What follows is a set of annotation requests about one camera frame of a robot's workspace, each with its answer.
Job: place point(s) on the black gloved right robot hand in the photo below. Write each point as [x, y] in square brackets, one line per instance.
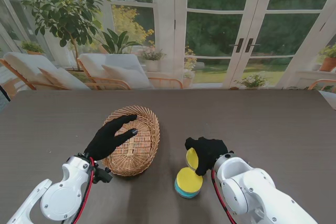
[210, 150]

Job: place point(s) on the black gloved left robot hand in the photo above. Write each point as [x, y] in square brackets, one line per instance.
[102, 144]

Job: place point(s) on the yellow round culture dish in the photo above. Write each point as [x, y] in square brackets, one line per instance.
[189, 180]
[192, 158]

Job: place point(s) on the oval wicker basket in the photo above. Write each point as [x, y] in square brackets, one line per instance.
[139, 153]

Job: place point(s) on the blue round culture dish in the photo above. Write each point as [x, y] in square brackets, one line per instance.
[181, 193]

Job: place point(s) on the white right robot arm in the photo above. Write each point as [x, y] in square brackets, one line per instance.
[246, 182]

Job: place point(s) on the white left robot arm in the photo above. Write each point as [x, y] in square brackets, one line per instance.
[61, 200]

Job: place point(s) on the white throw pillow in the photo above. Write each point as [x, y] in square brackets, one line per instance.
[63, 78]
[126, 75]

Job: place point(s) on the low white flowering plant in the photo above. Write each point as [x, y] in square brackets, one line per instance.
[252, 81]

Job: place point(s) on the white cushioned lounge chair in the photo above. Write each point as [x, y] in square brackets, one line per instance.
[115, 62]
[23, 65]

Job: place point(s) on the yellow flowers in pale pot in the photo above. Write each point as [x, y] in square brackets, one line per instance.
[189, 62]

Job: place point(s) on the flowering plant in white pot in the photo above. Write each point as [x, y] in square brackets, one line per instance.
[152, 58]

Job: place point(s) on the broad-leaf green plant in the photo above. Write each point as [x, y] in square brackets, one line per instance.
[118, 41]

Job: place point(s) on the small plant in orange pot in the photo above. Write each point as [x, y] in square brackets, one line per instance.
[32, 47]

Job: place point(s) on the large leafy potted tree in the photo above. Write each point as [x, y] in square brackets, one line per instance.
[60, 11]

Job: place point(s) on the plant in terracotta pot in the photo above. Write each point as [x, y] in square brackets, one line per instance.
[328, 62]

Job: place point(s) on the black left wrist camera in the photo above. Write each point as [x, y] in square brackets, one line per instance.
[102, 175]

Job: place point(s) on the orange frame chair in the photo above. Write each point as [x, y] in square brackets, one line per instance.
[319, 82]

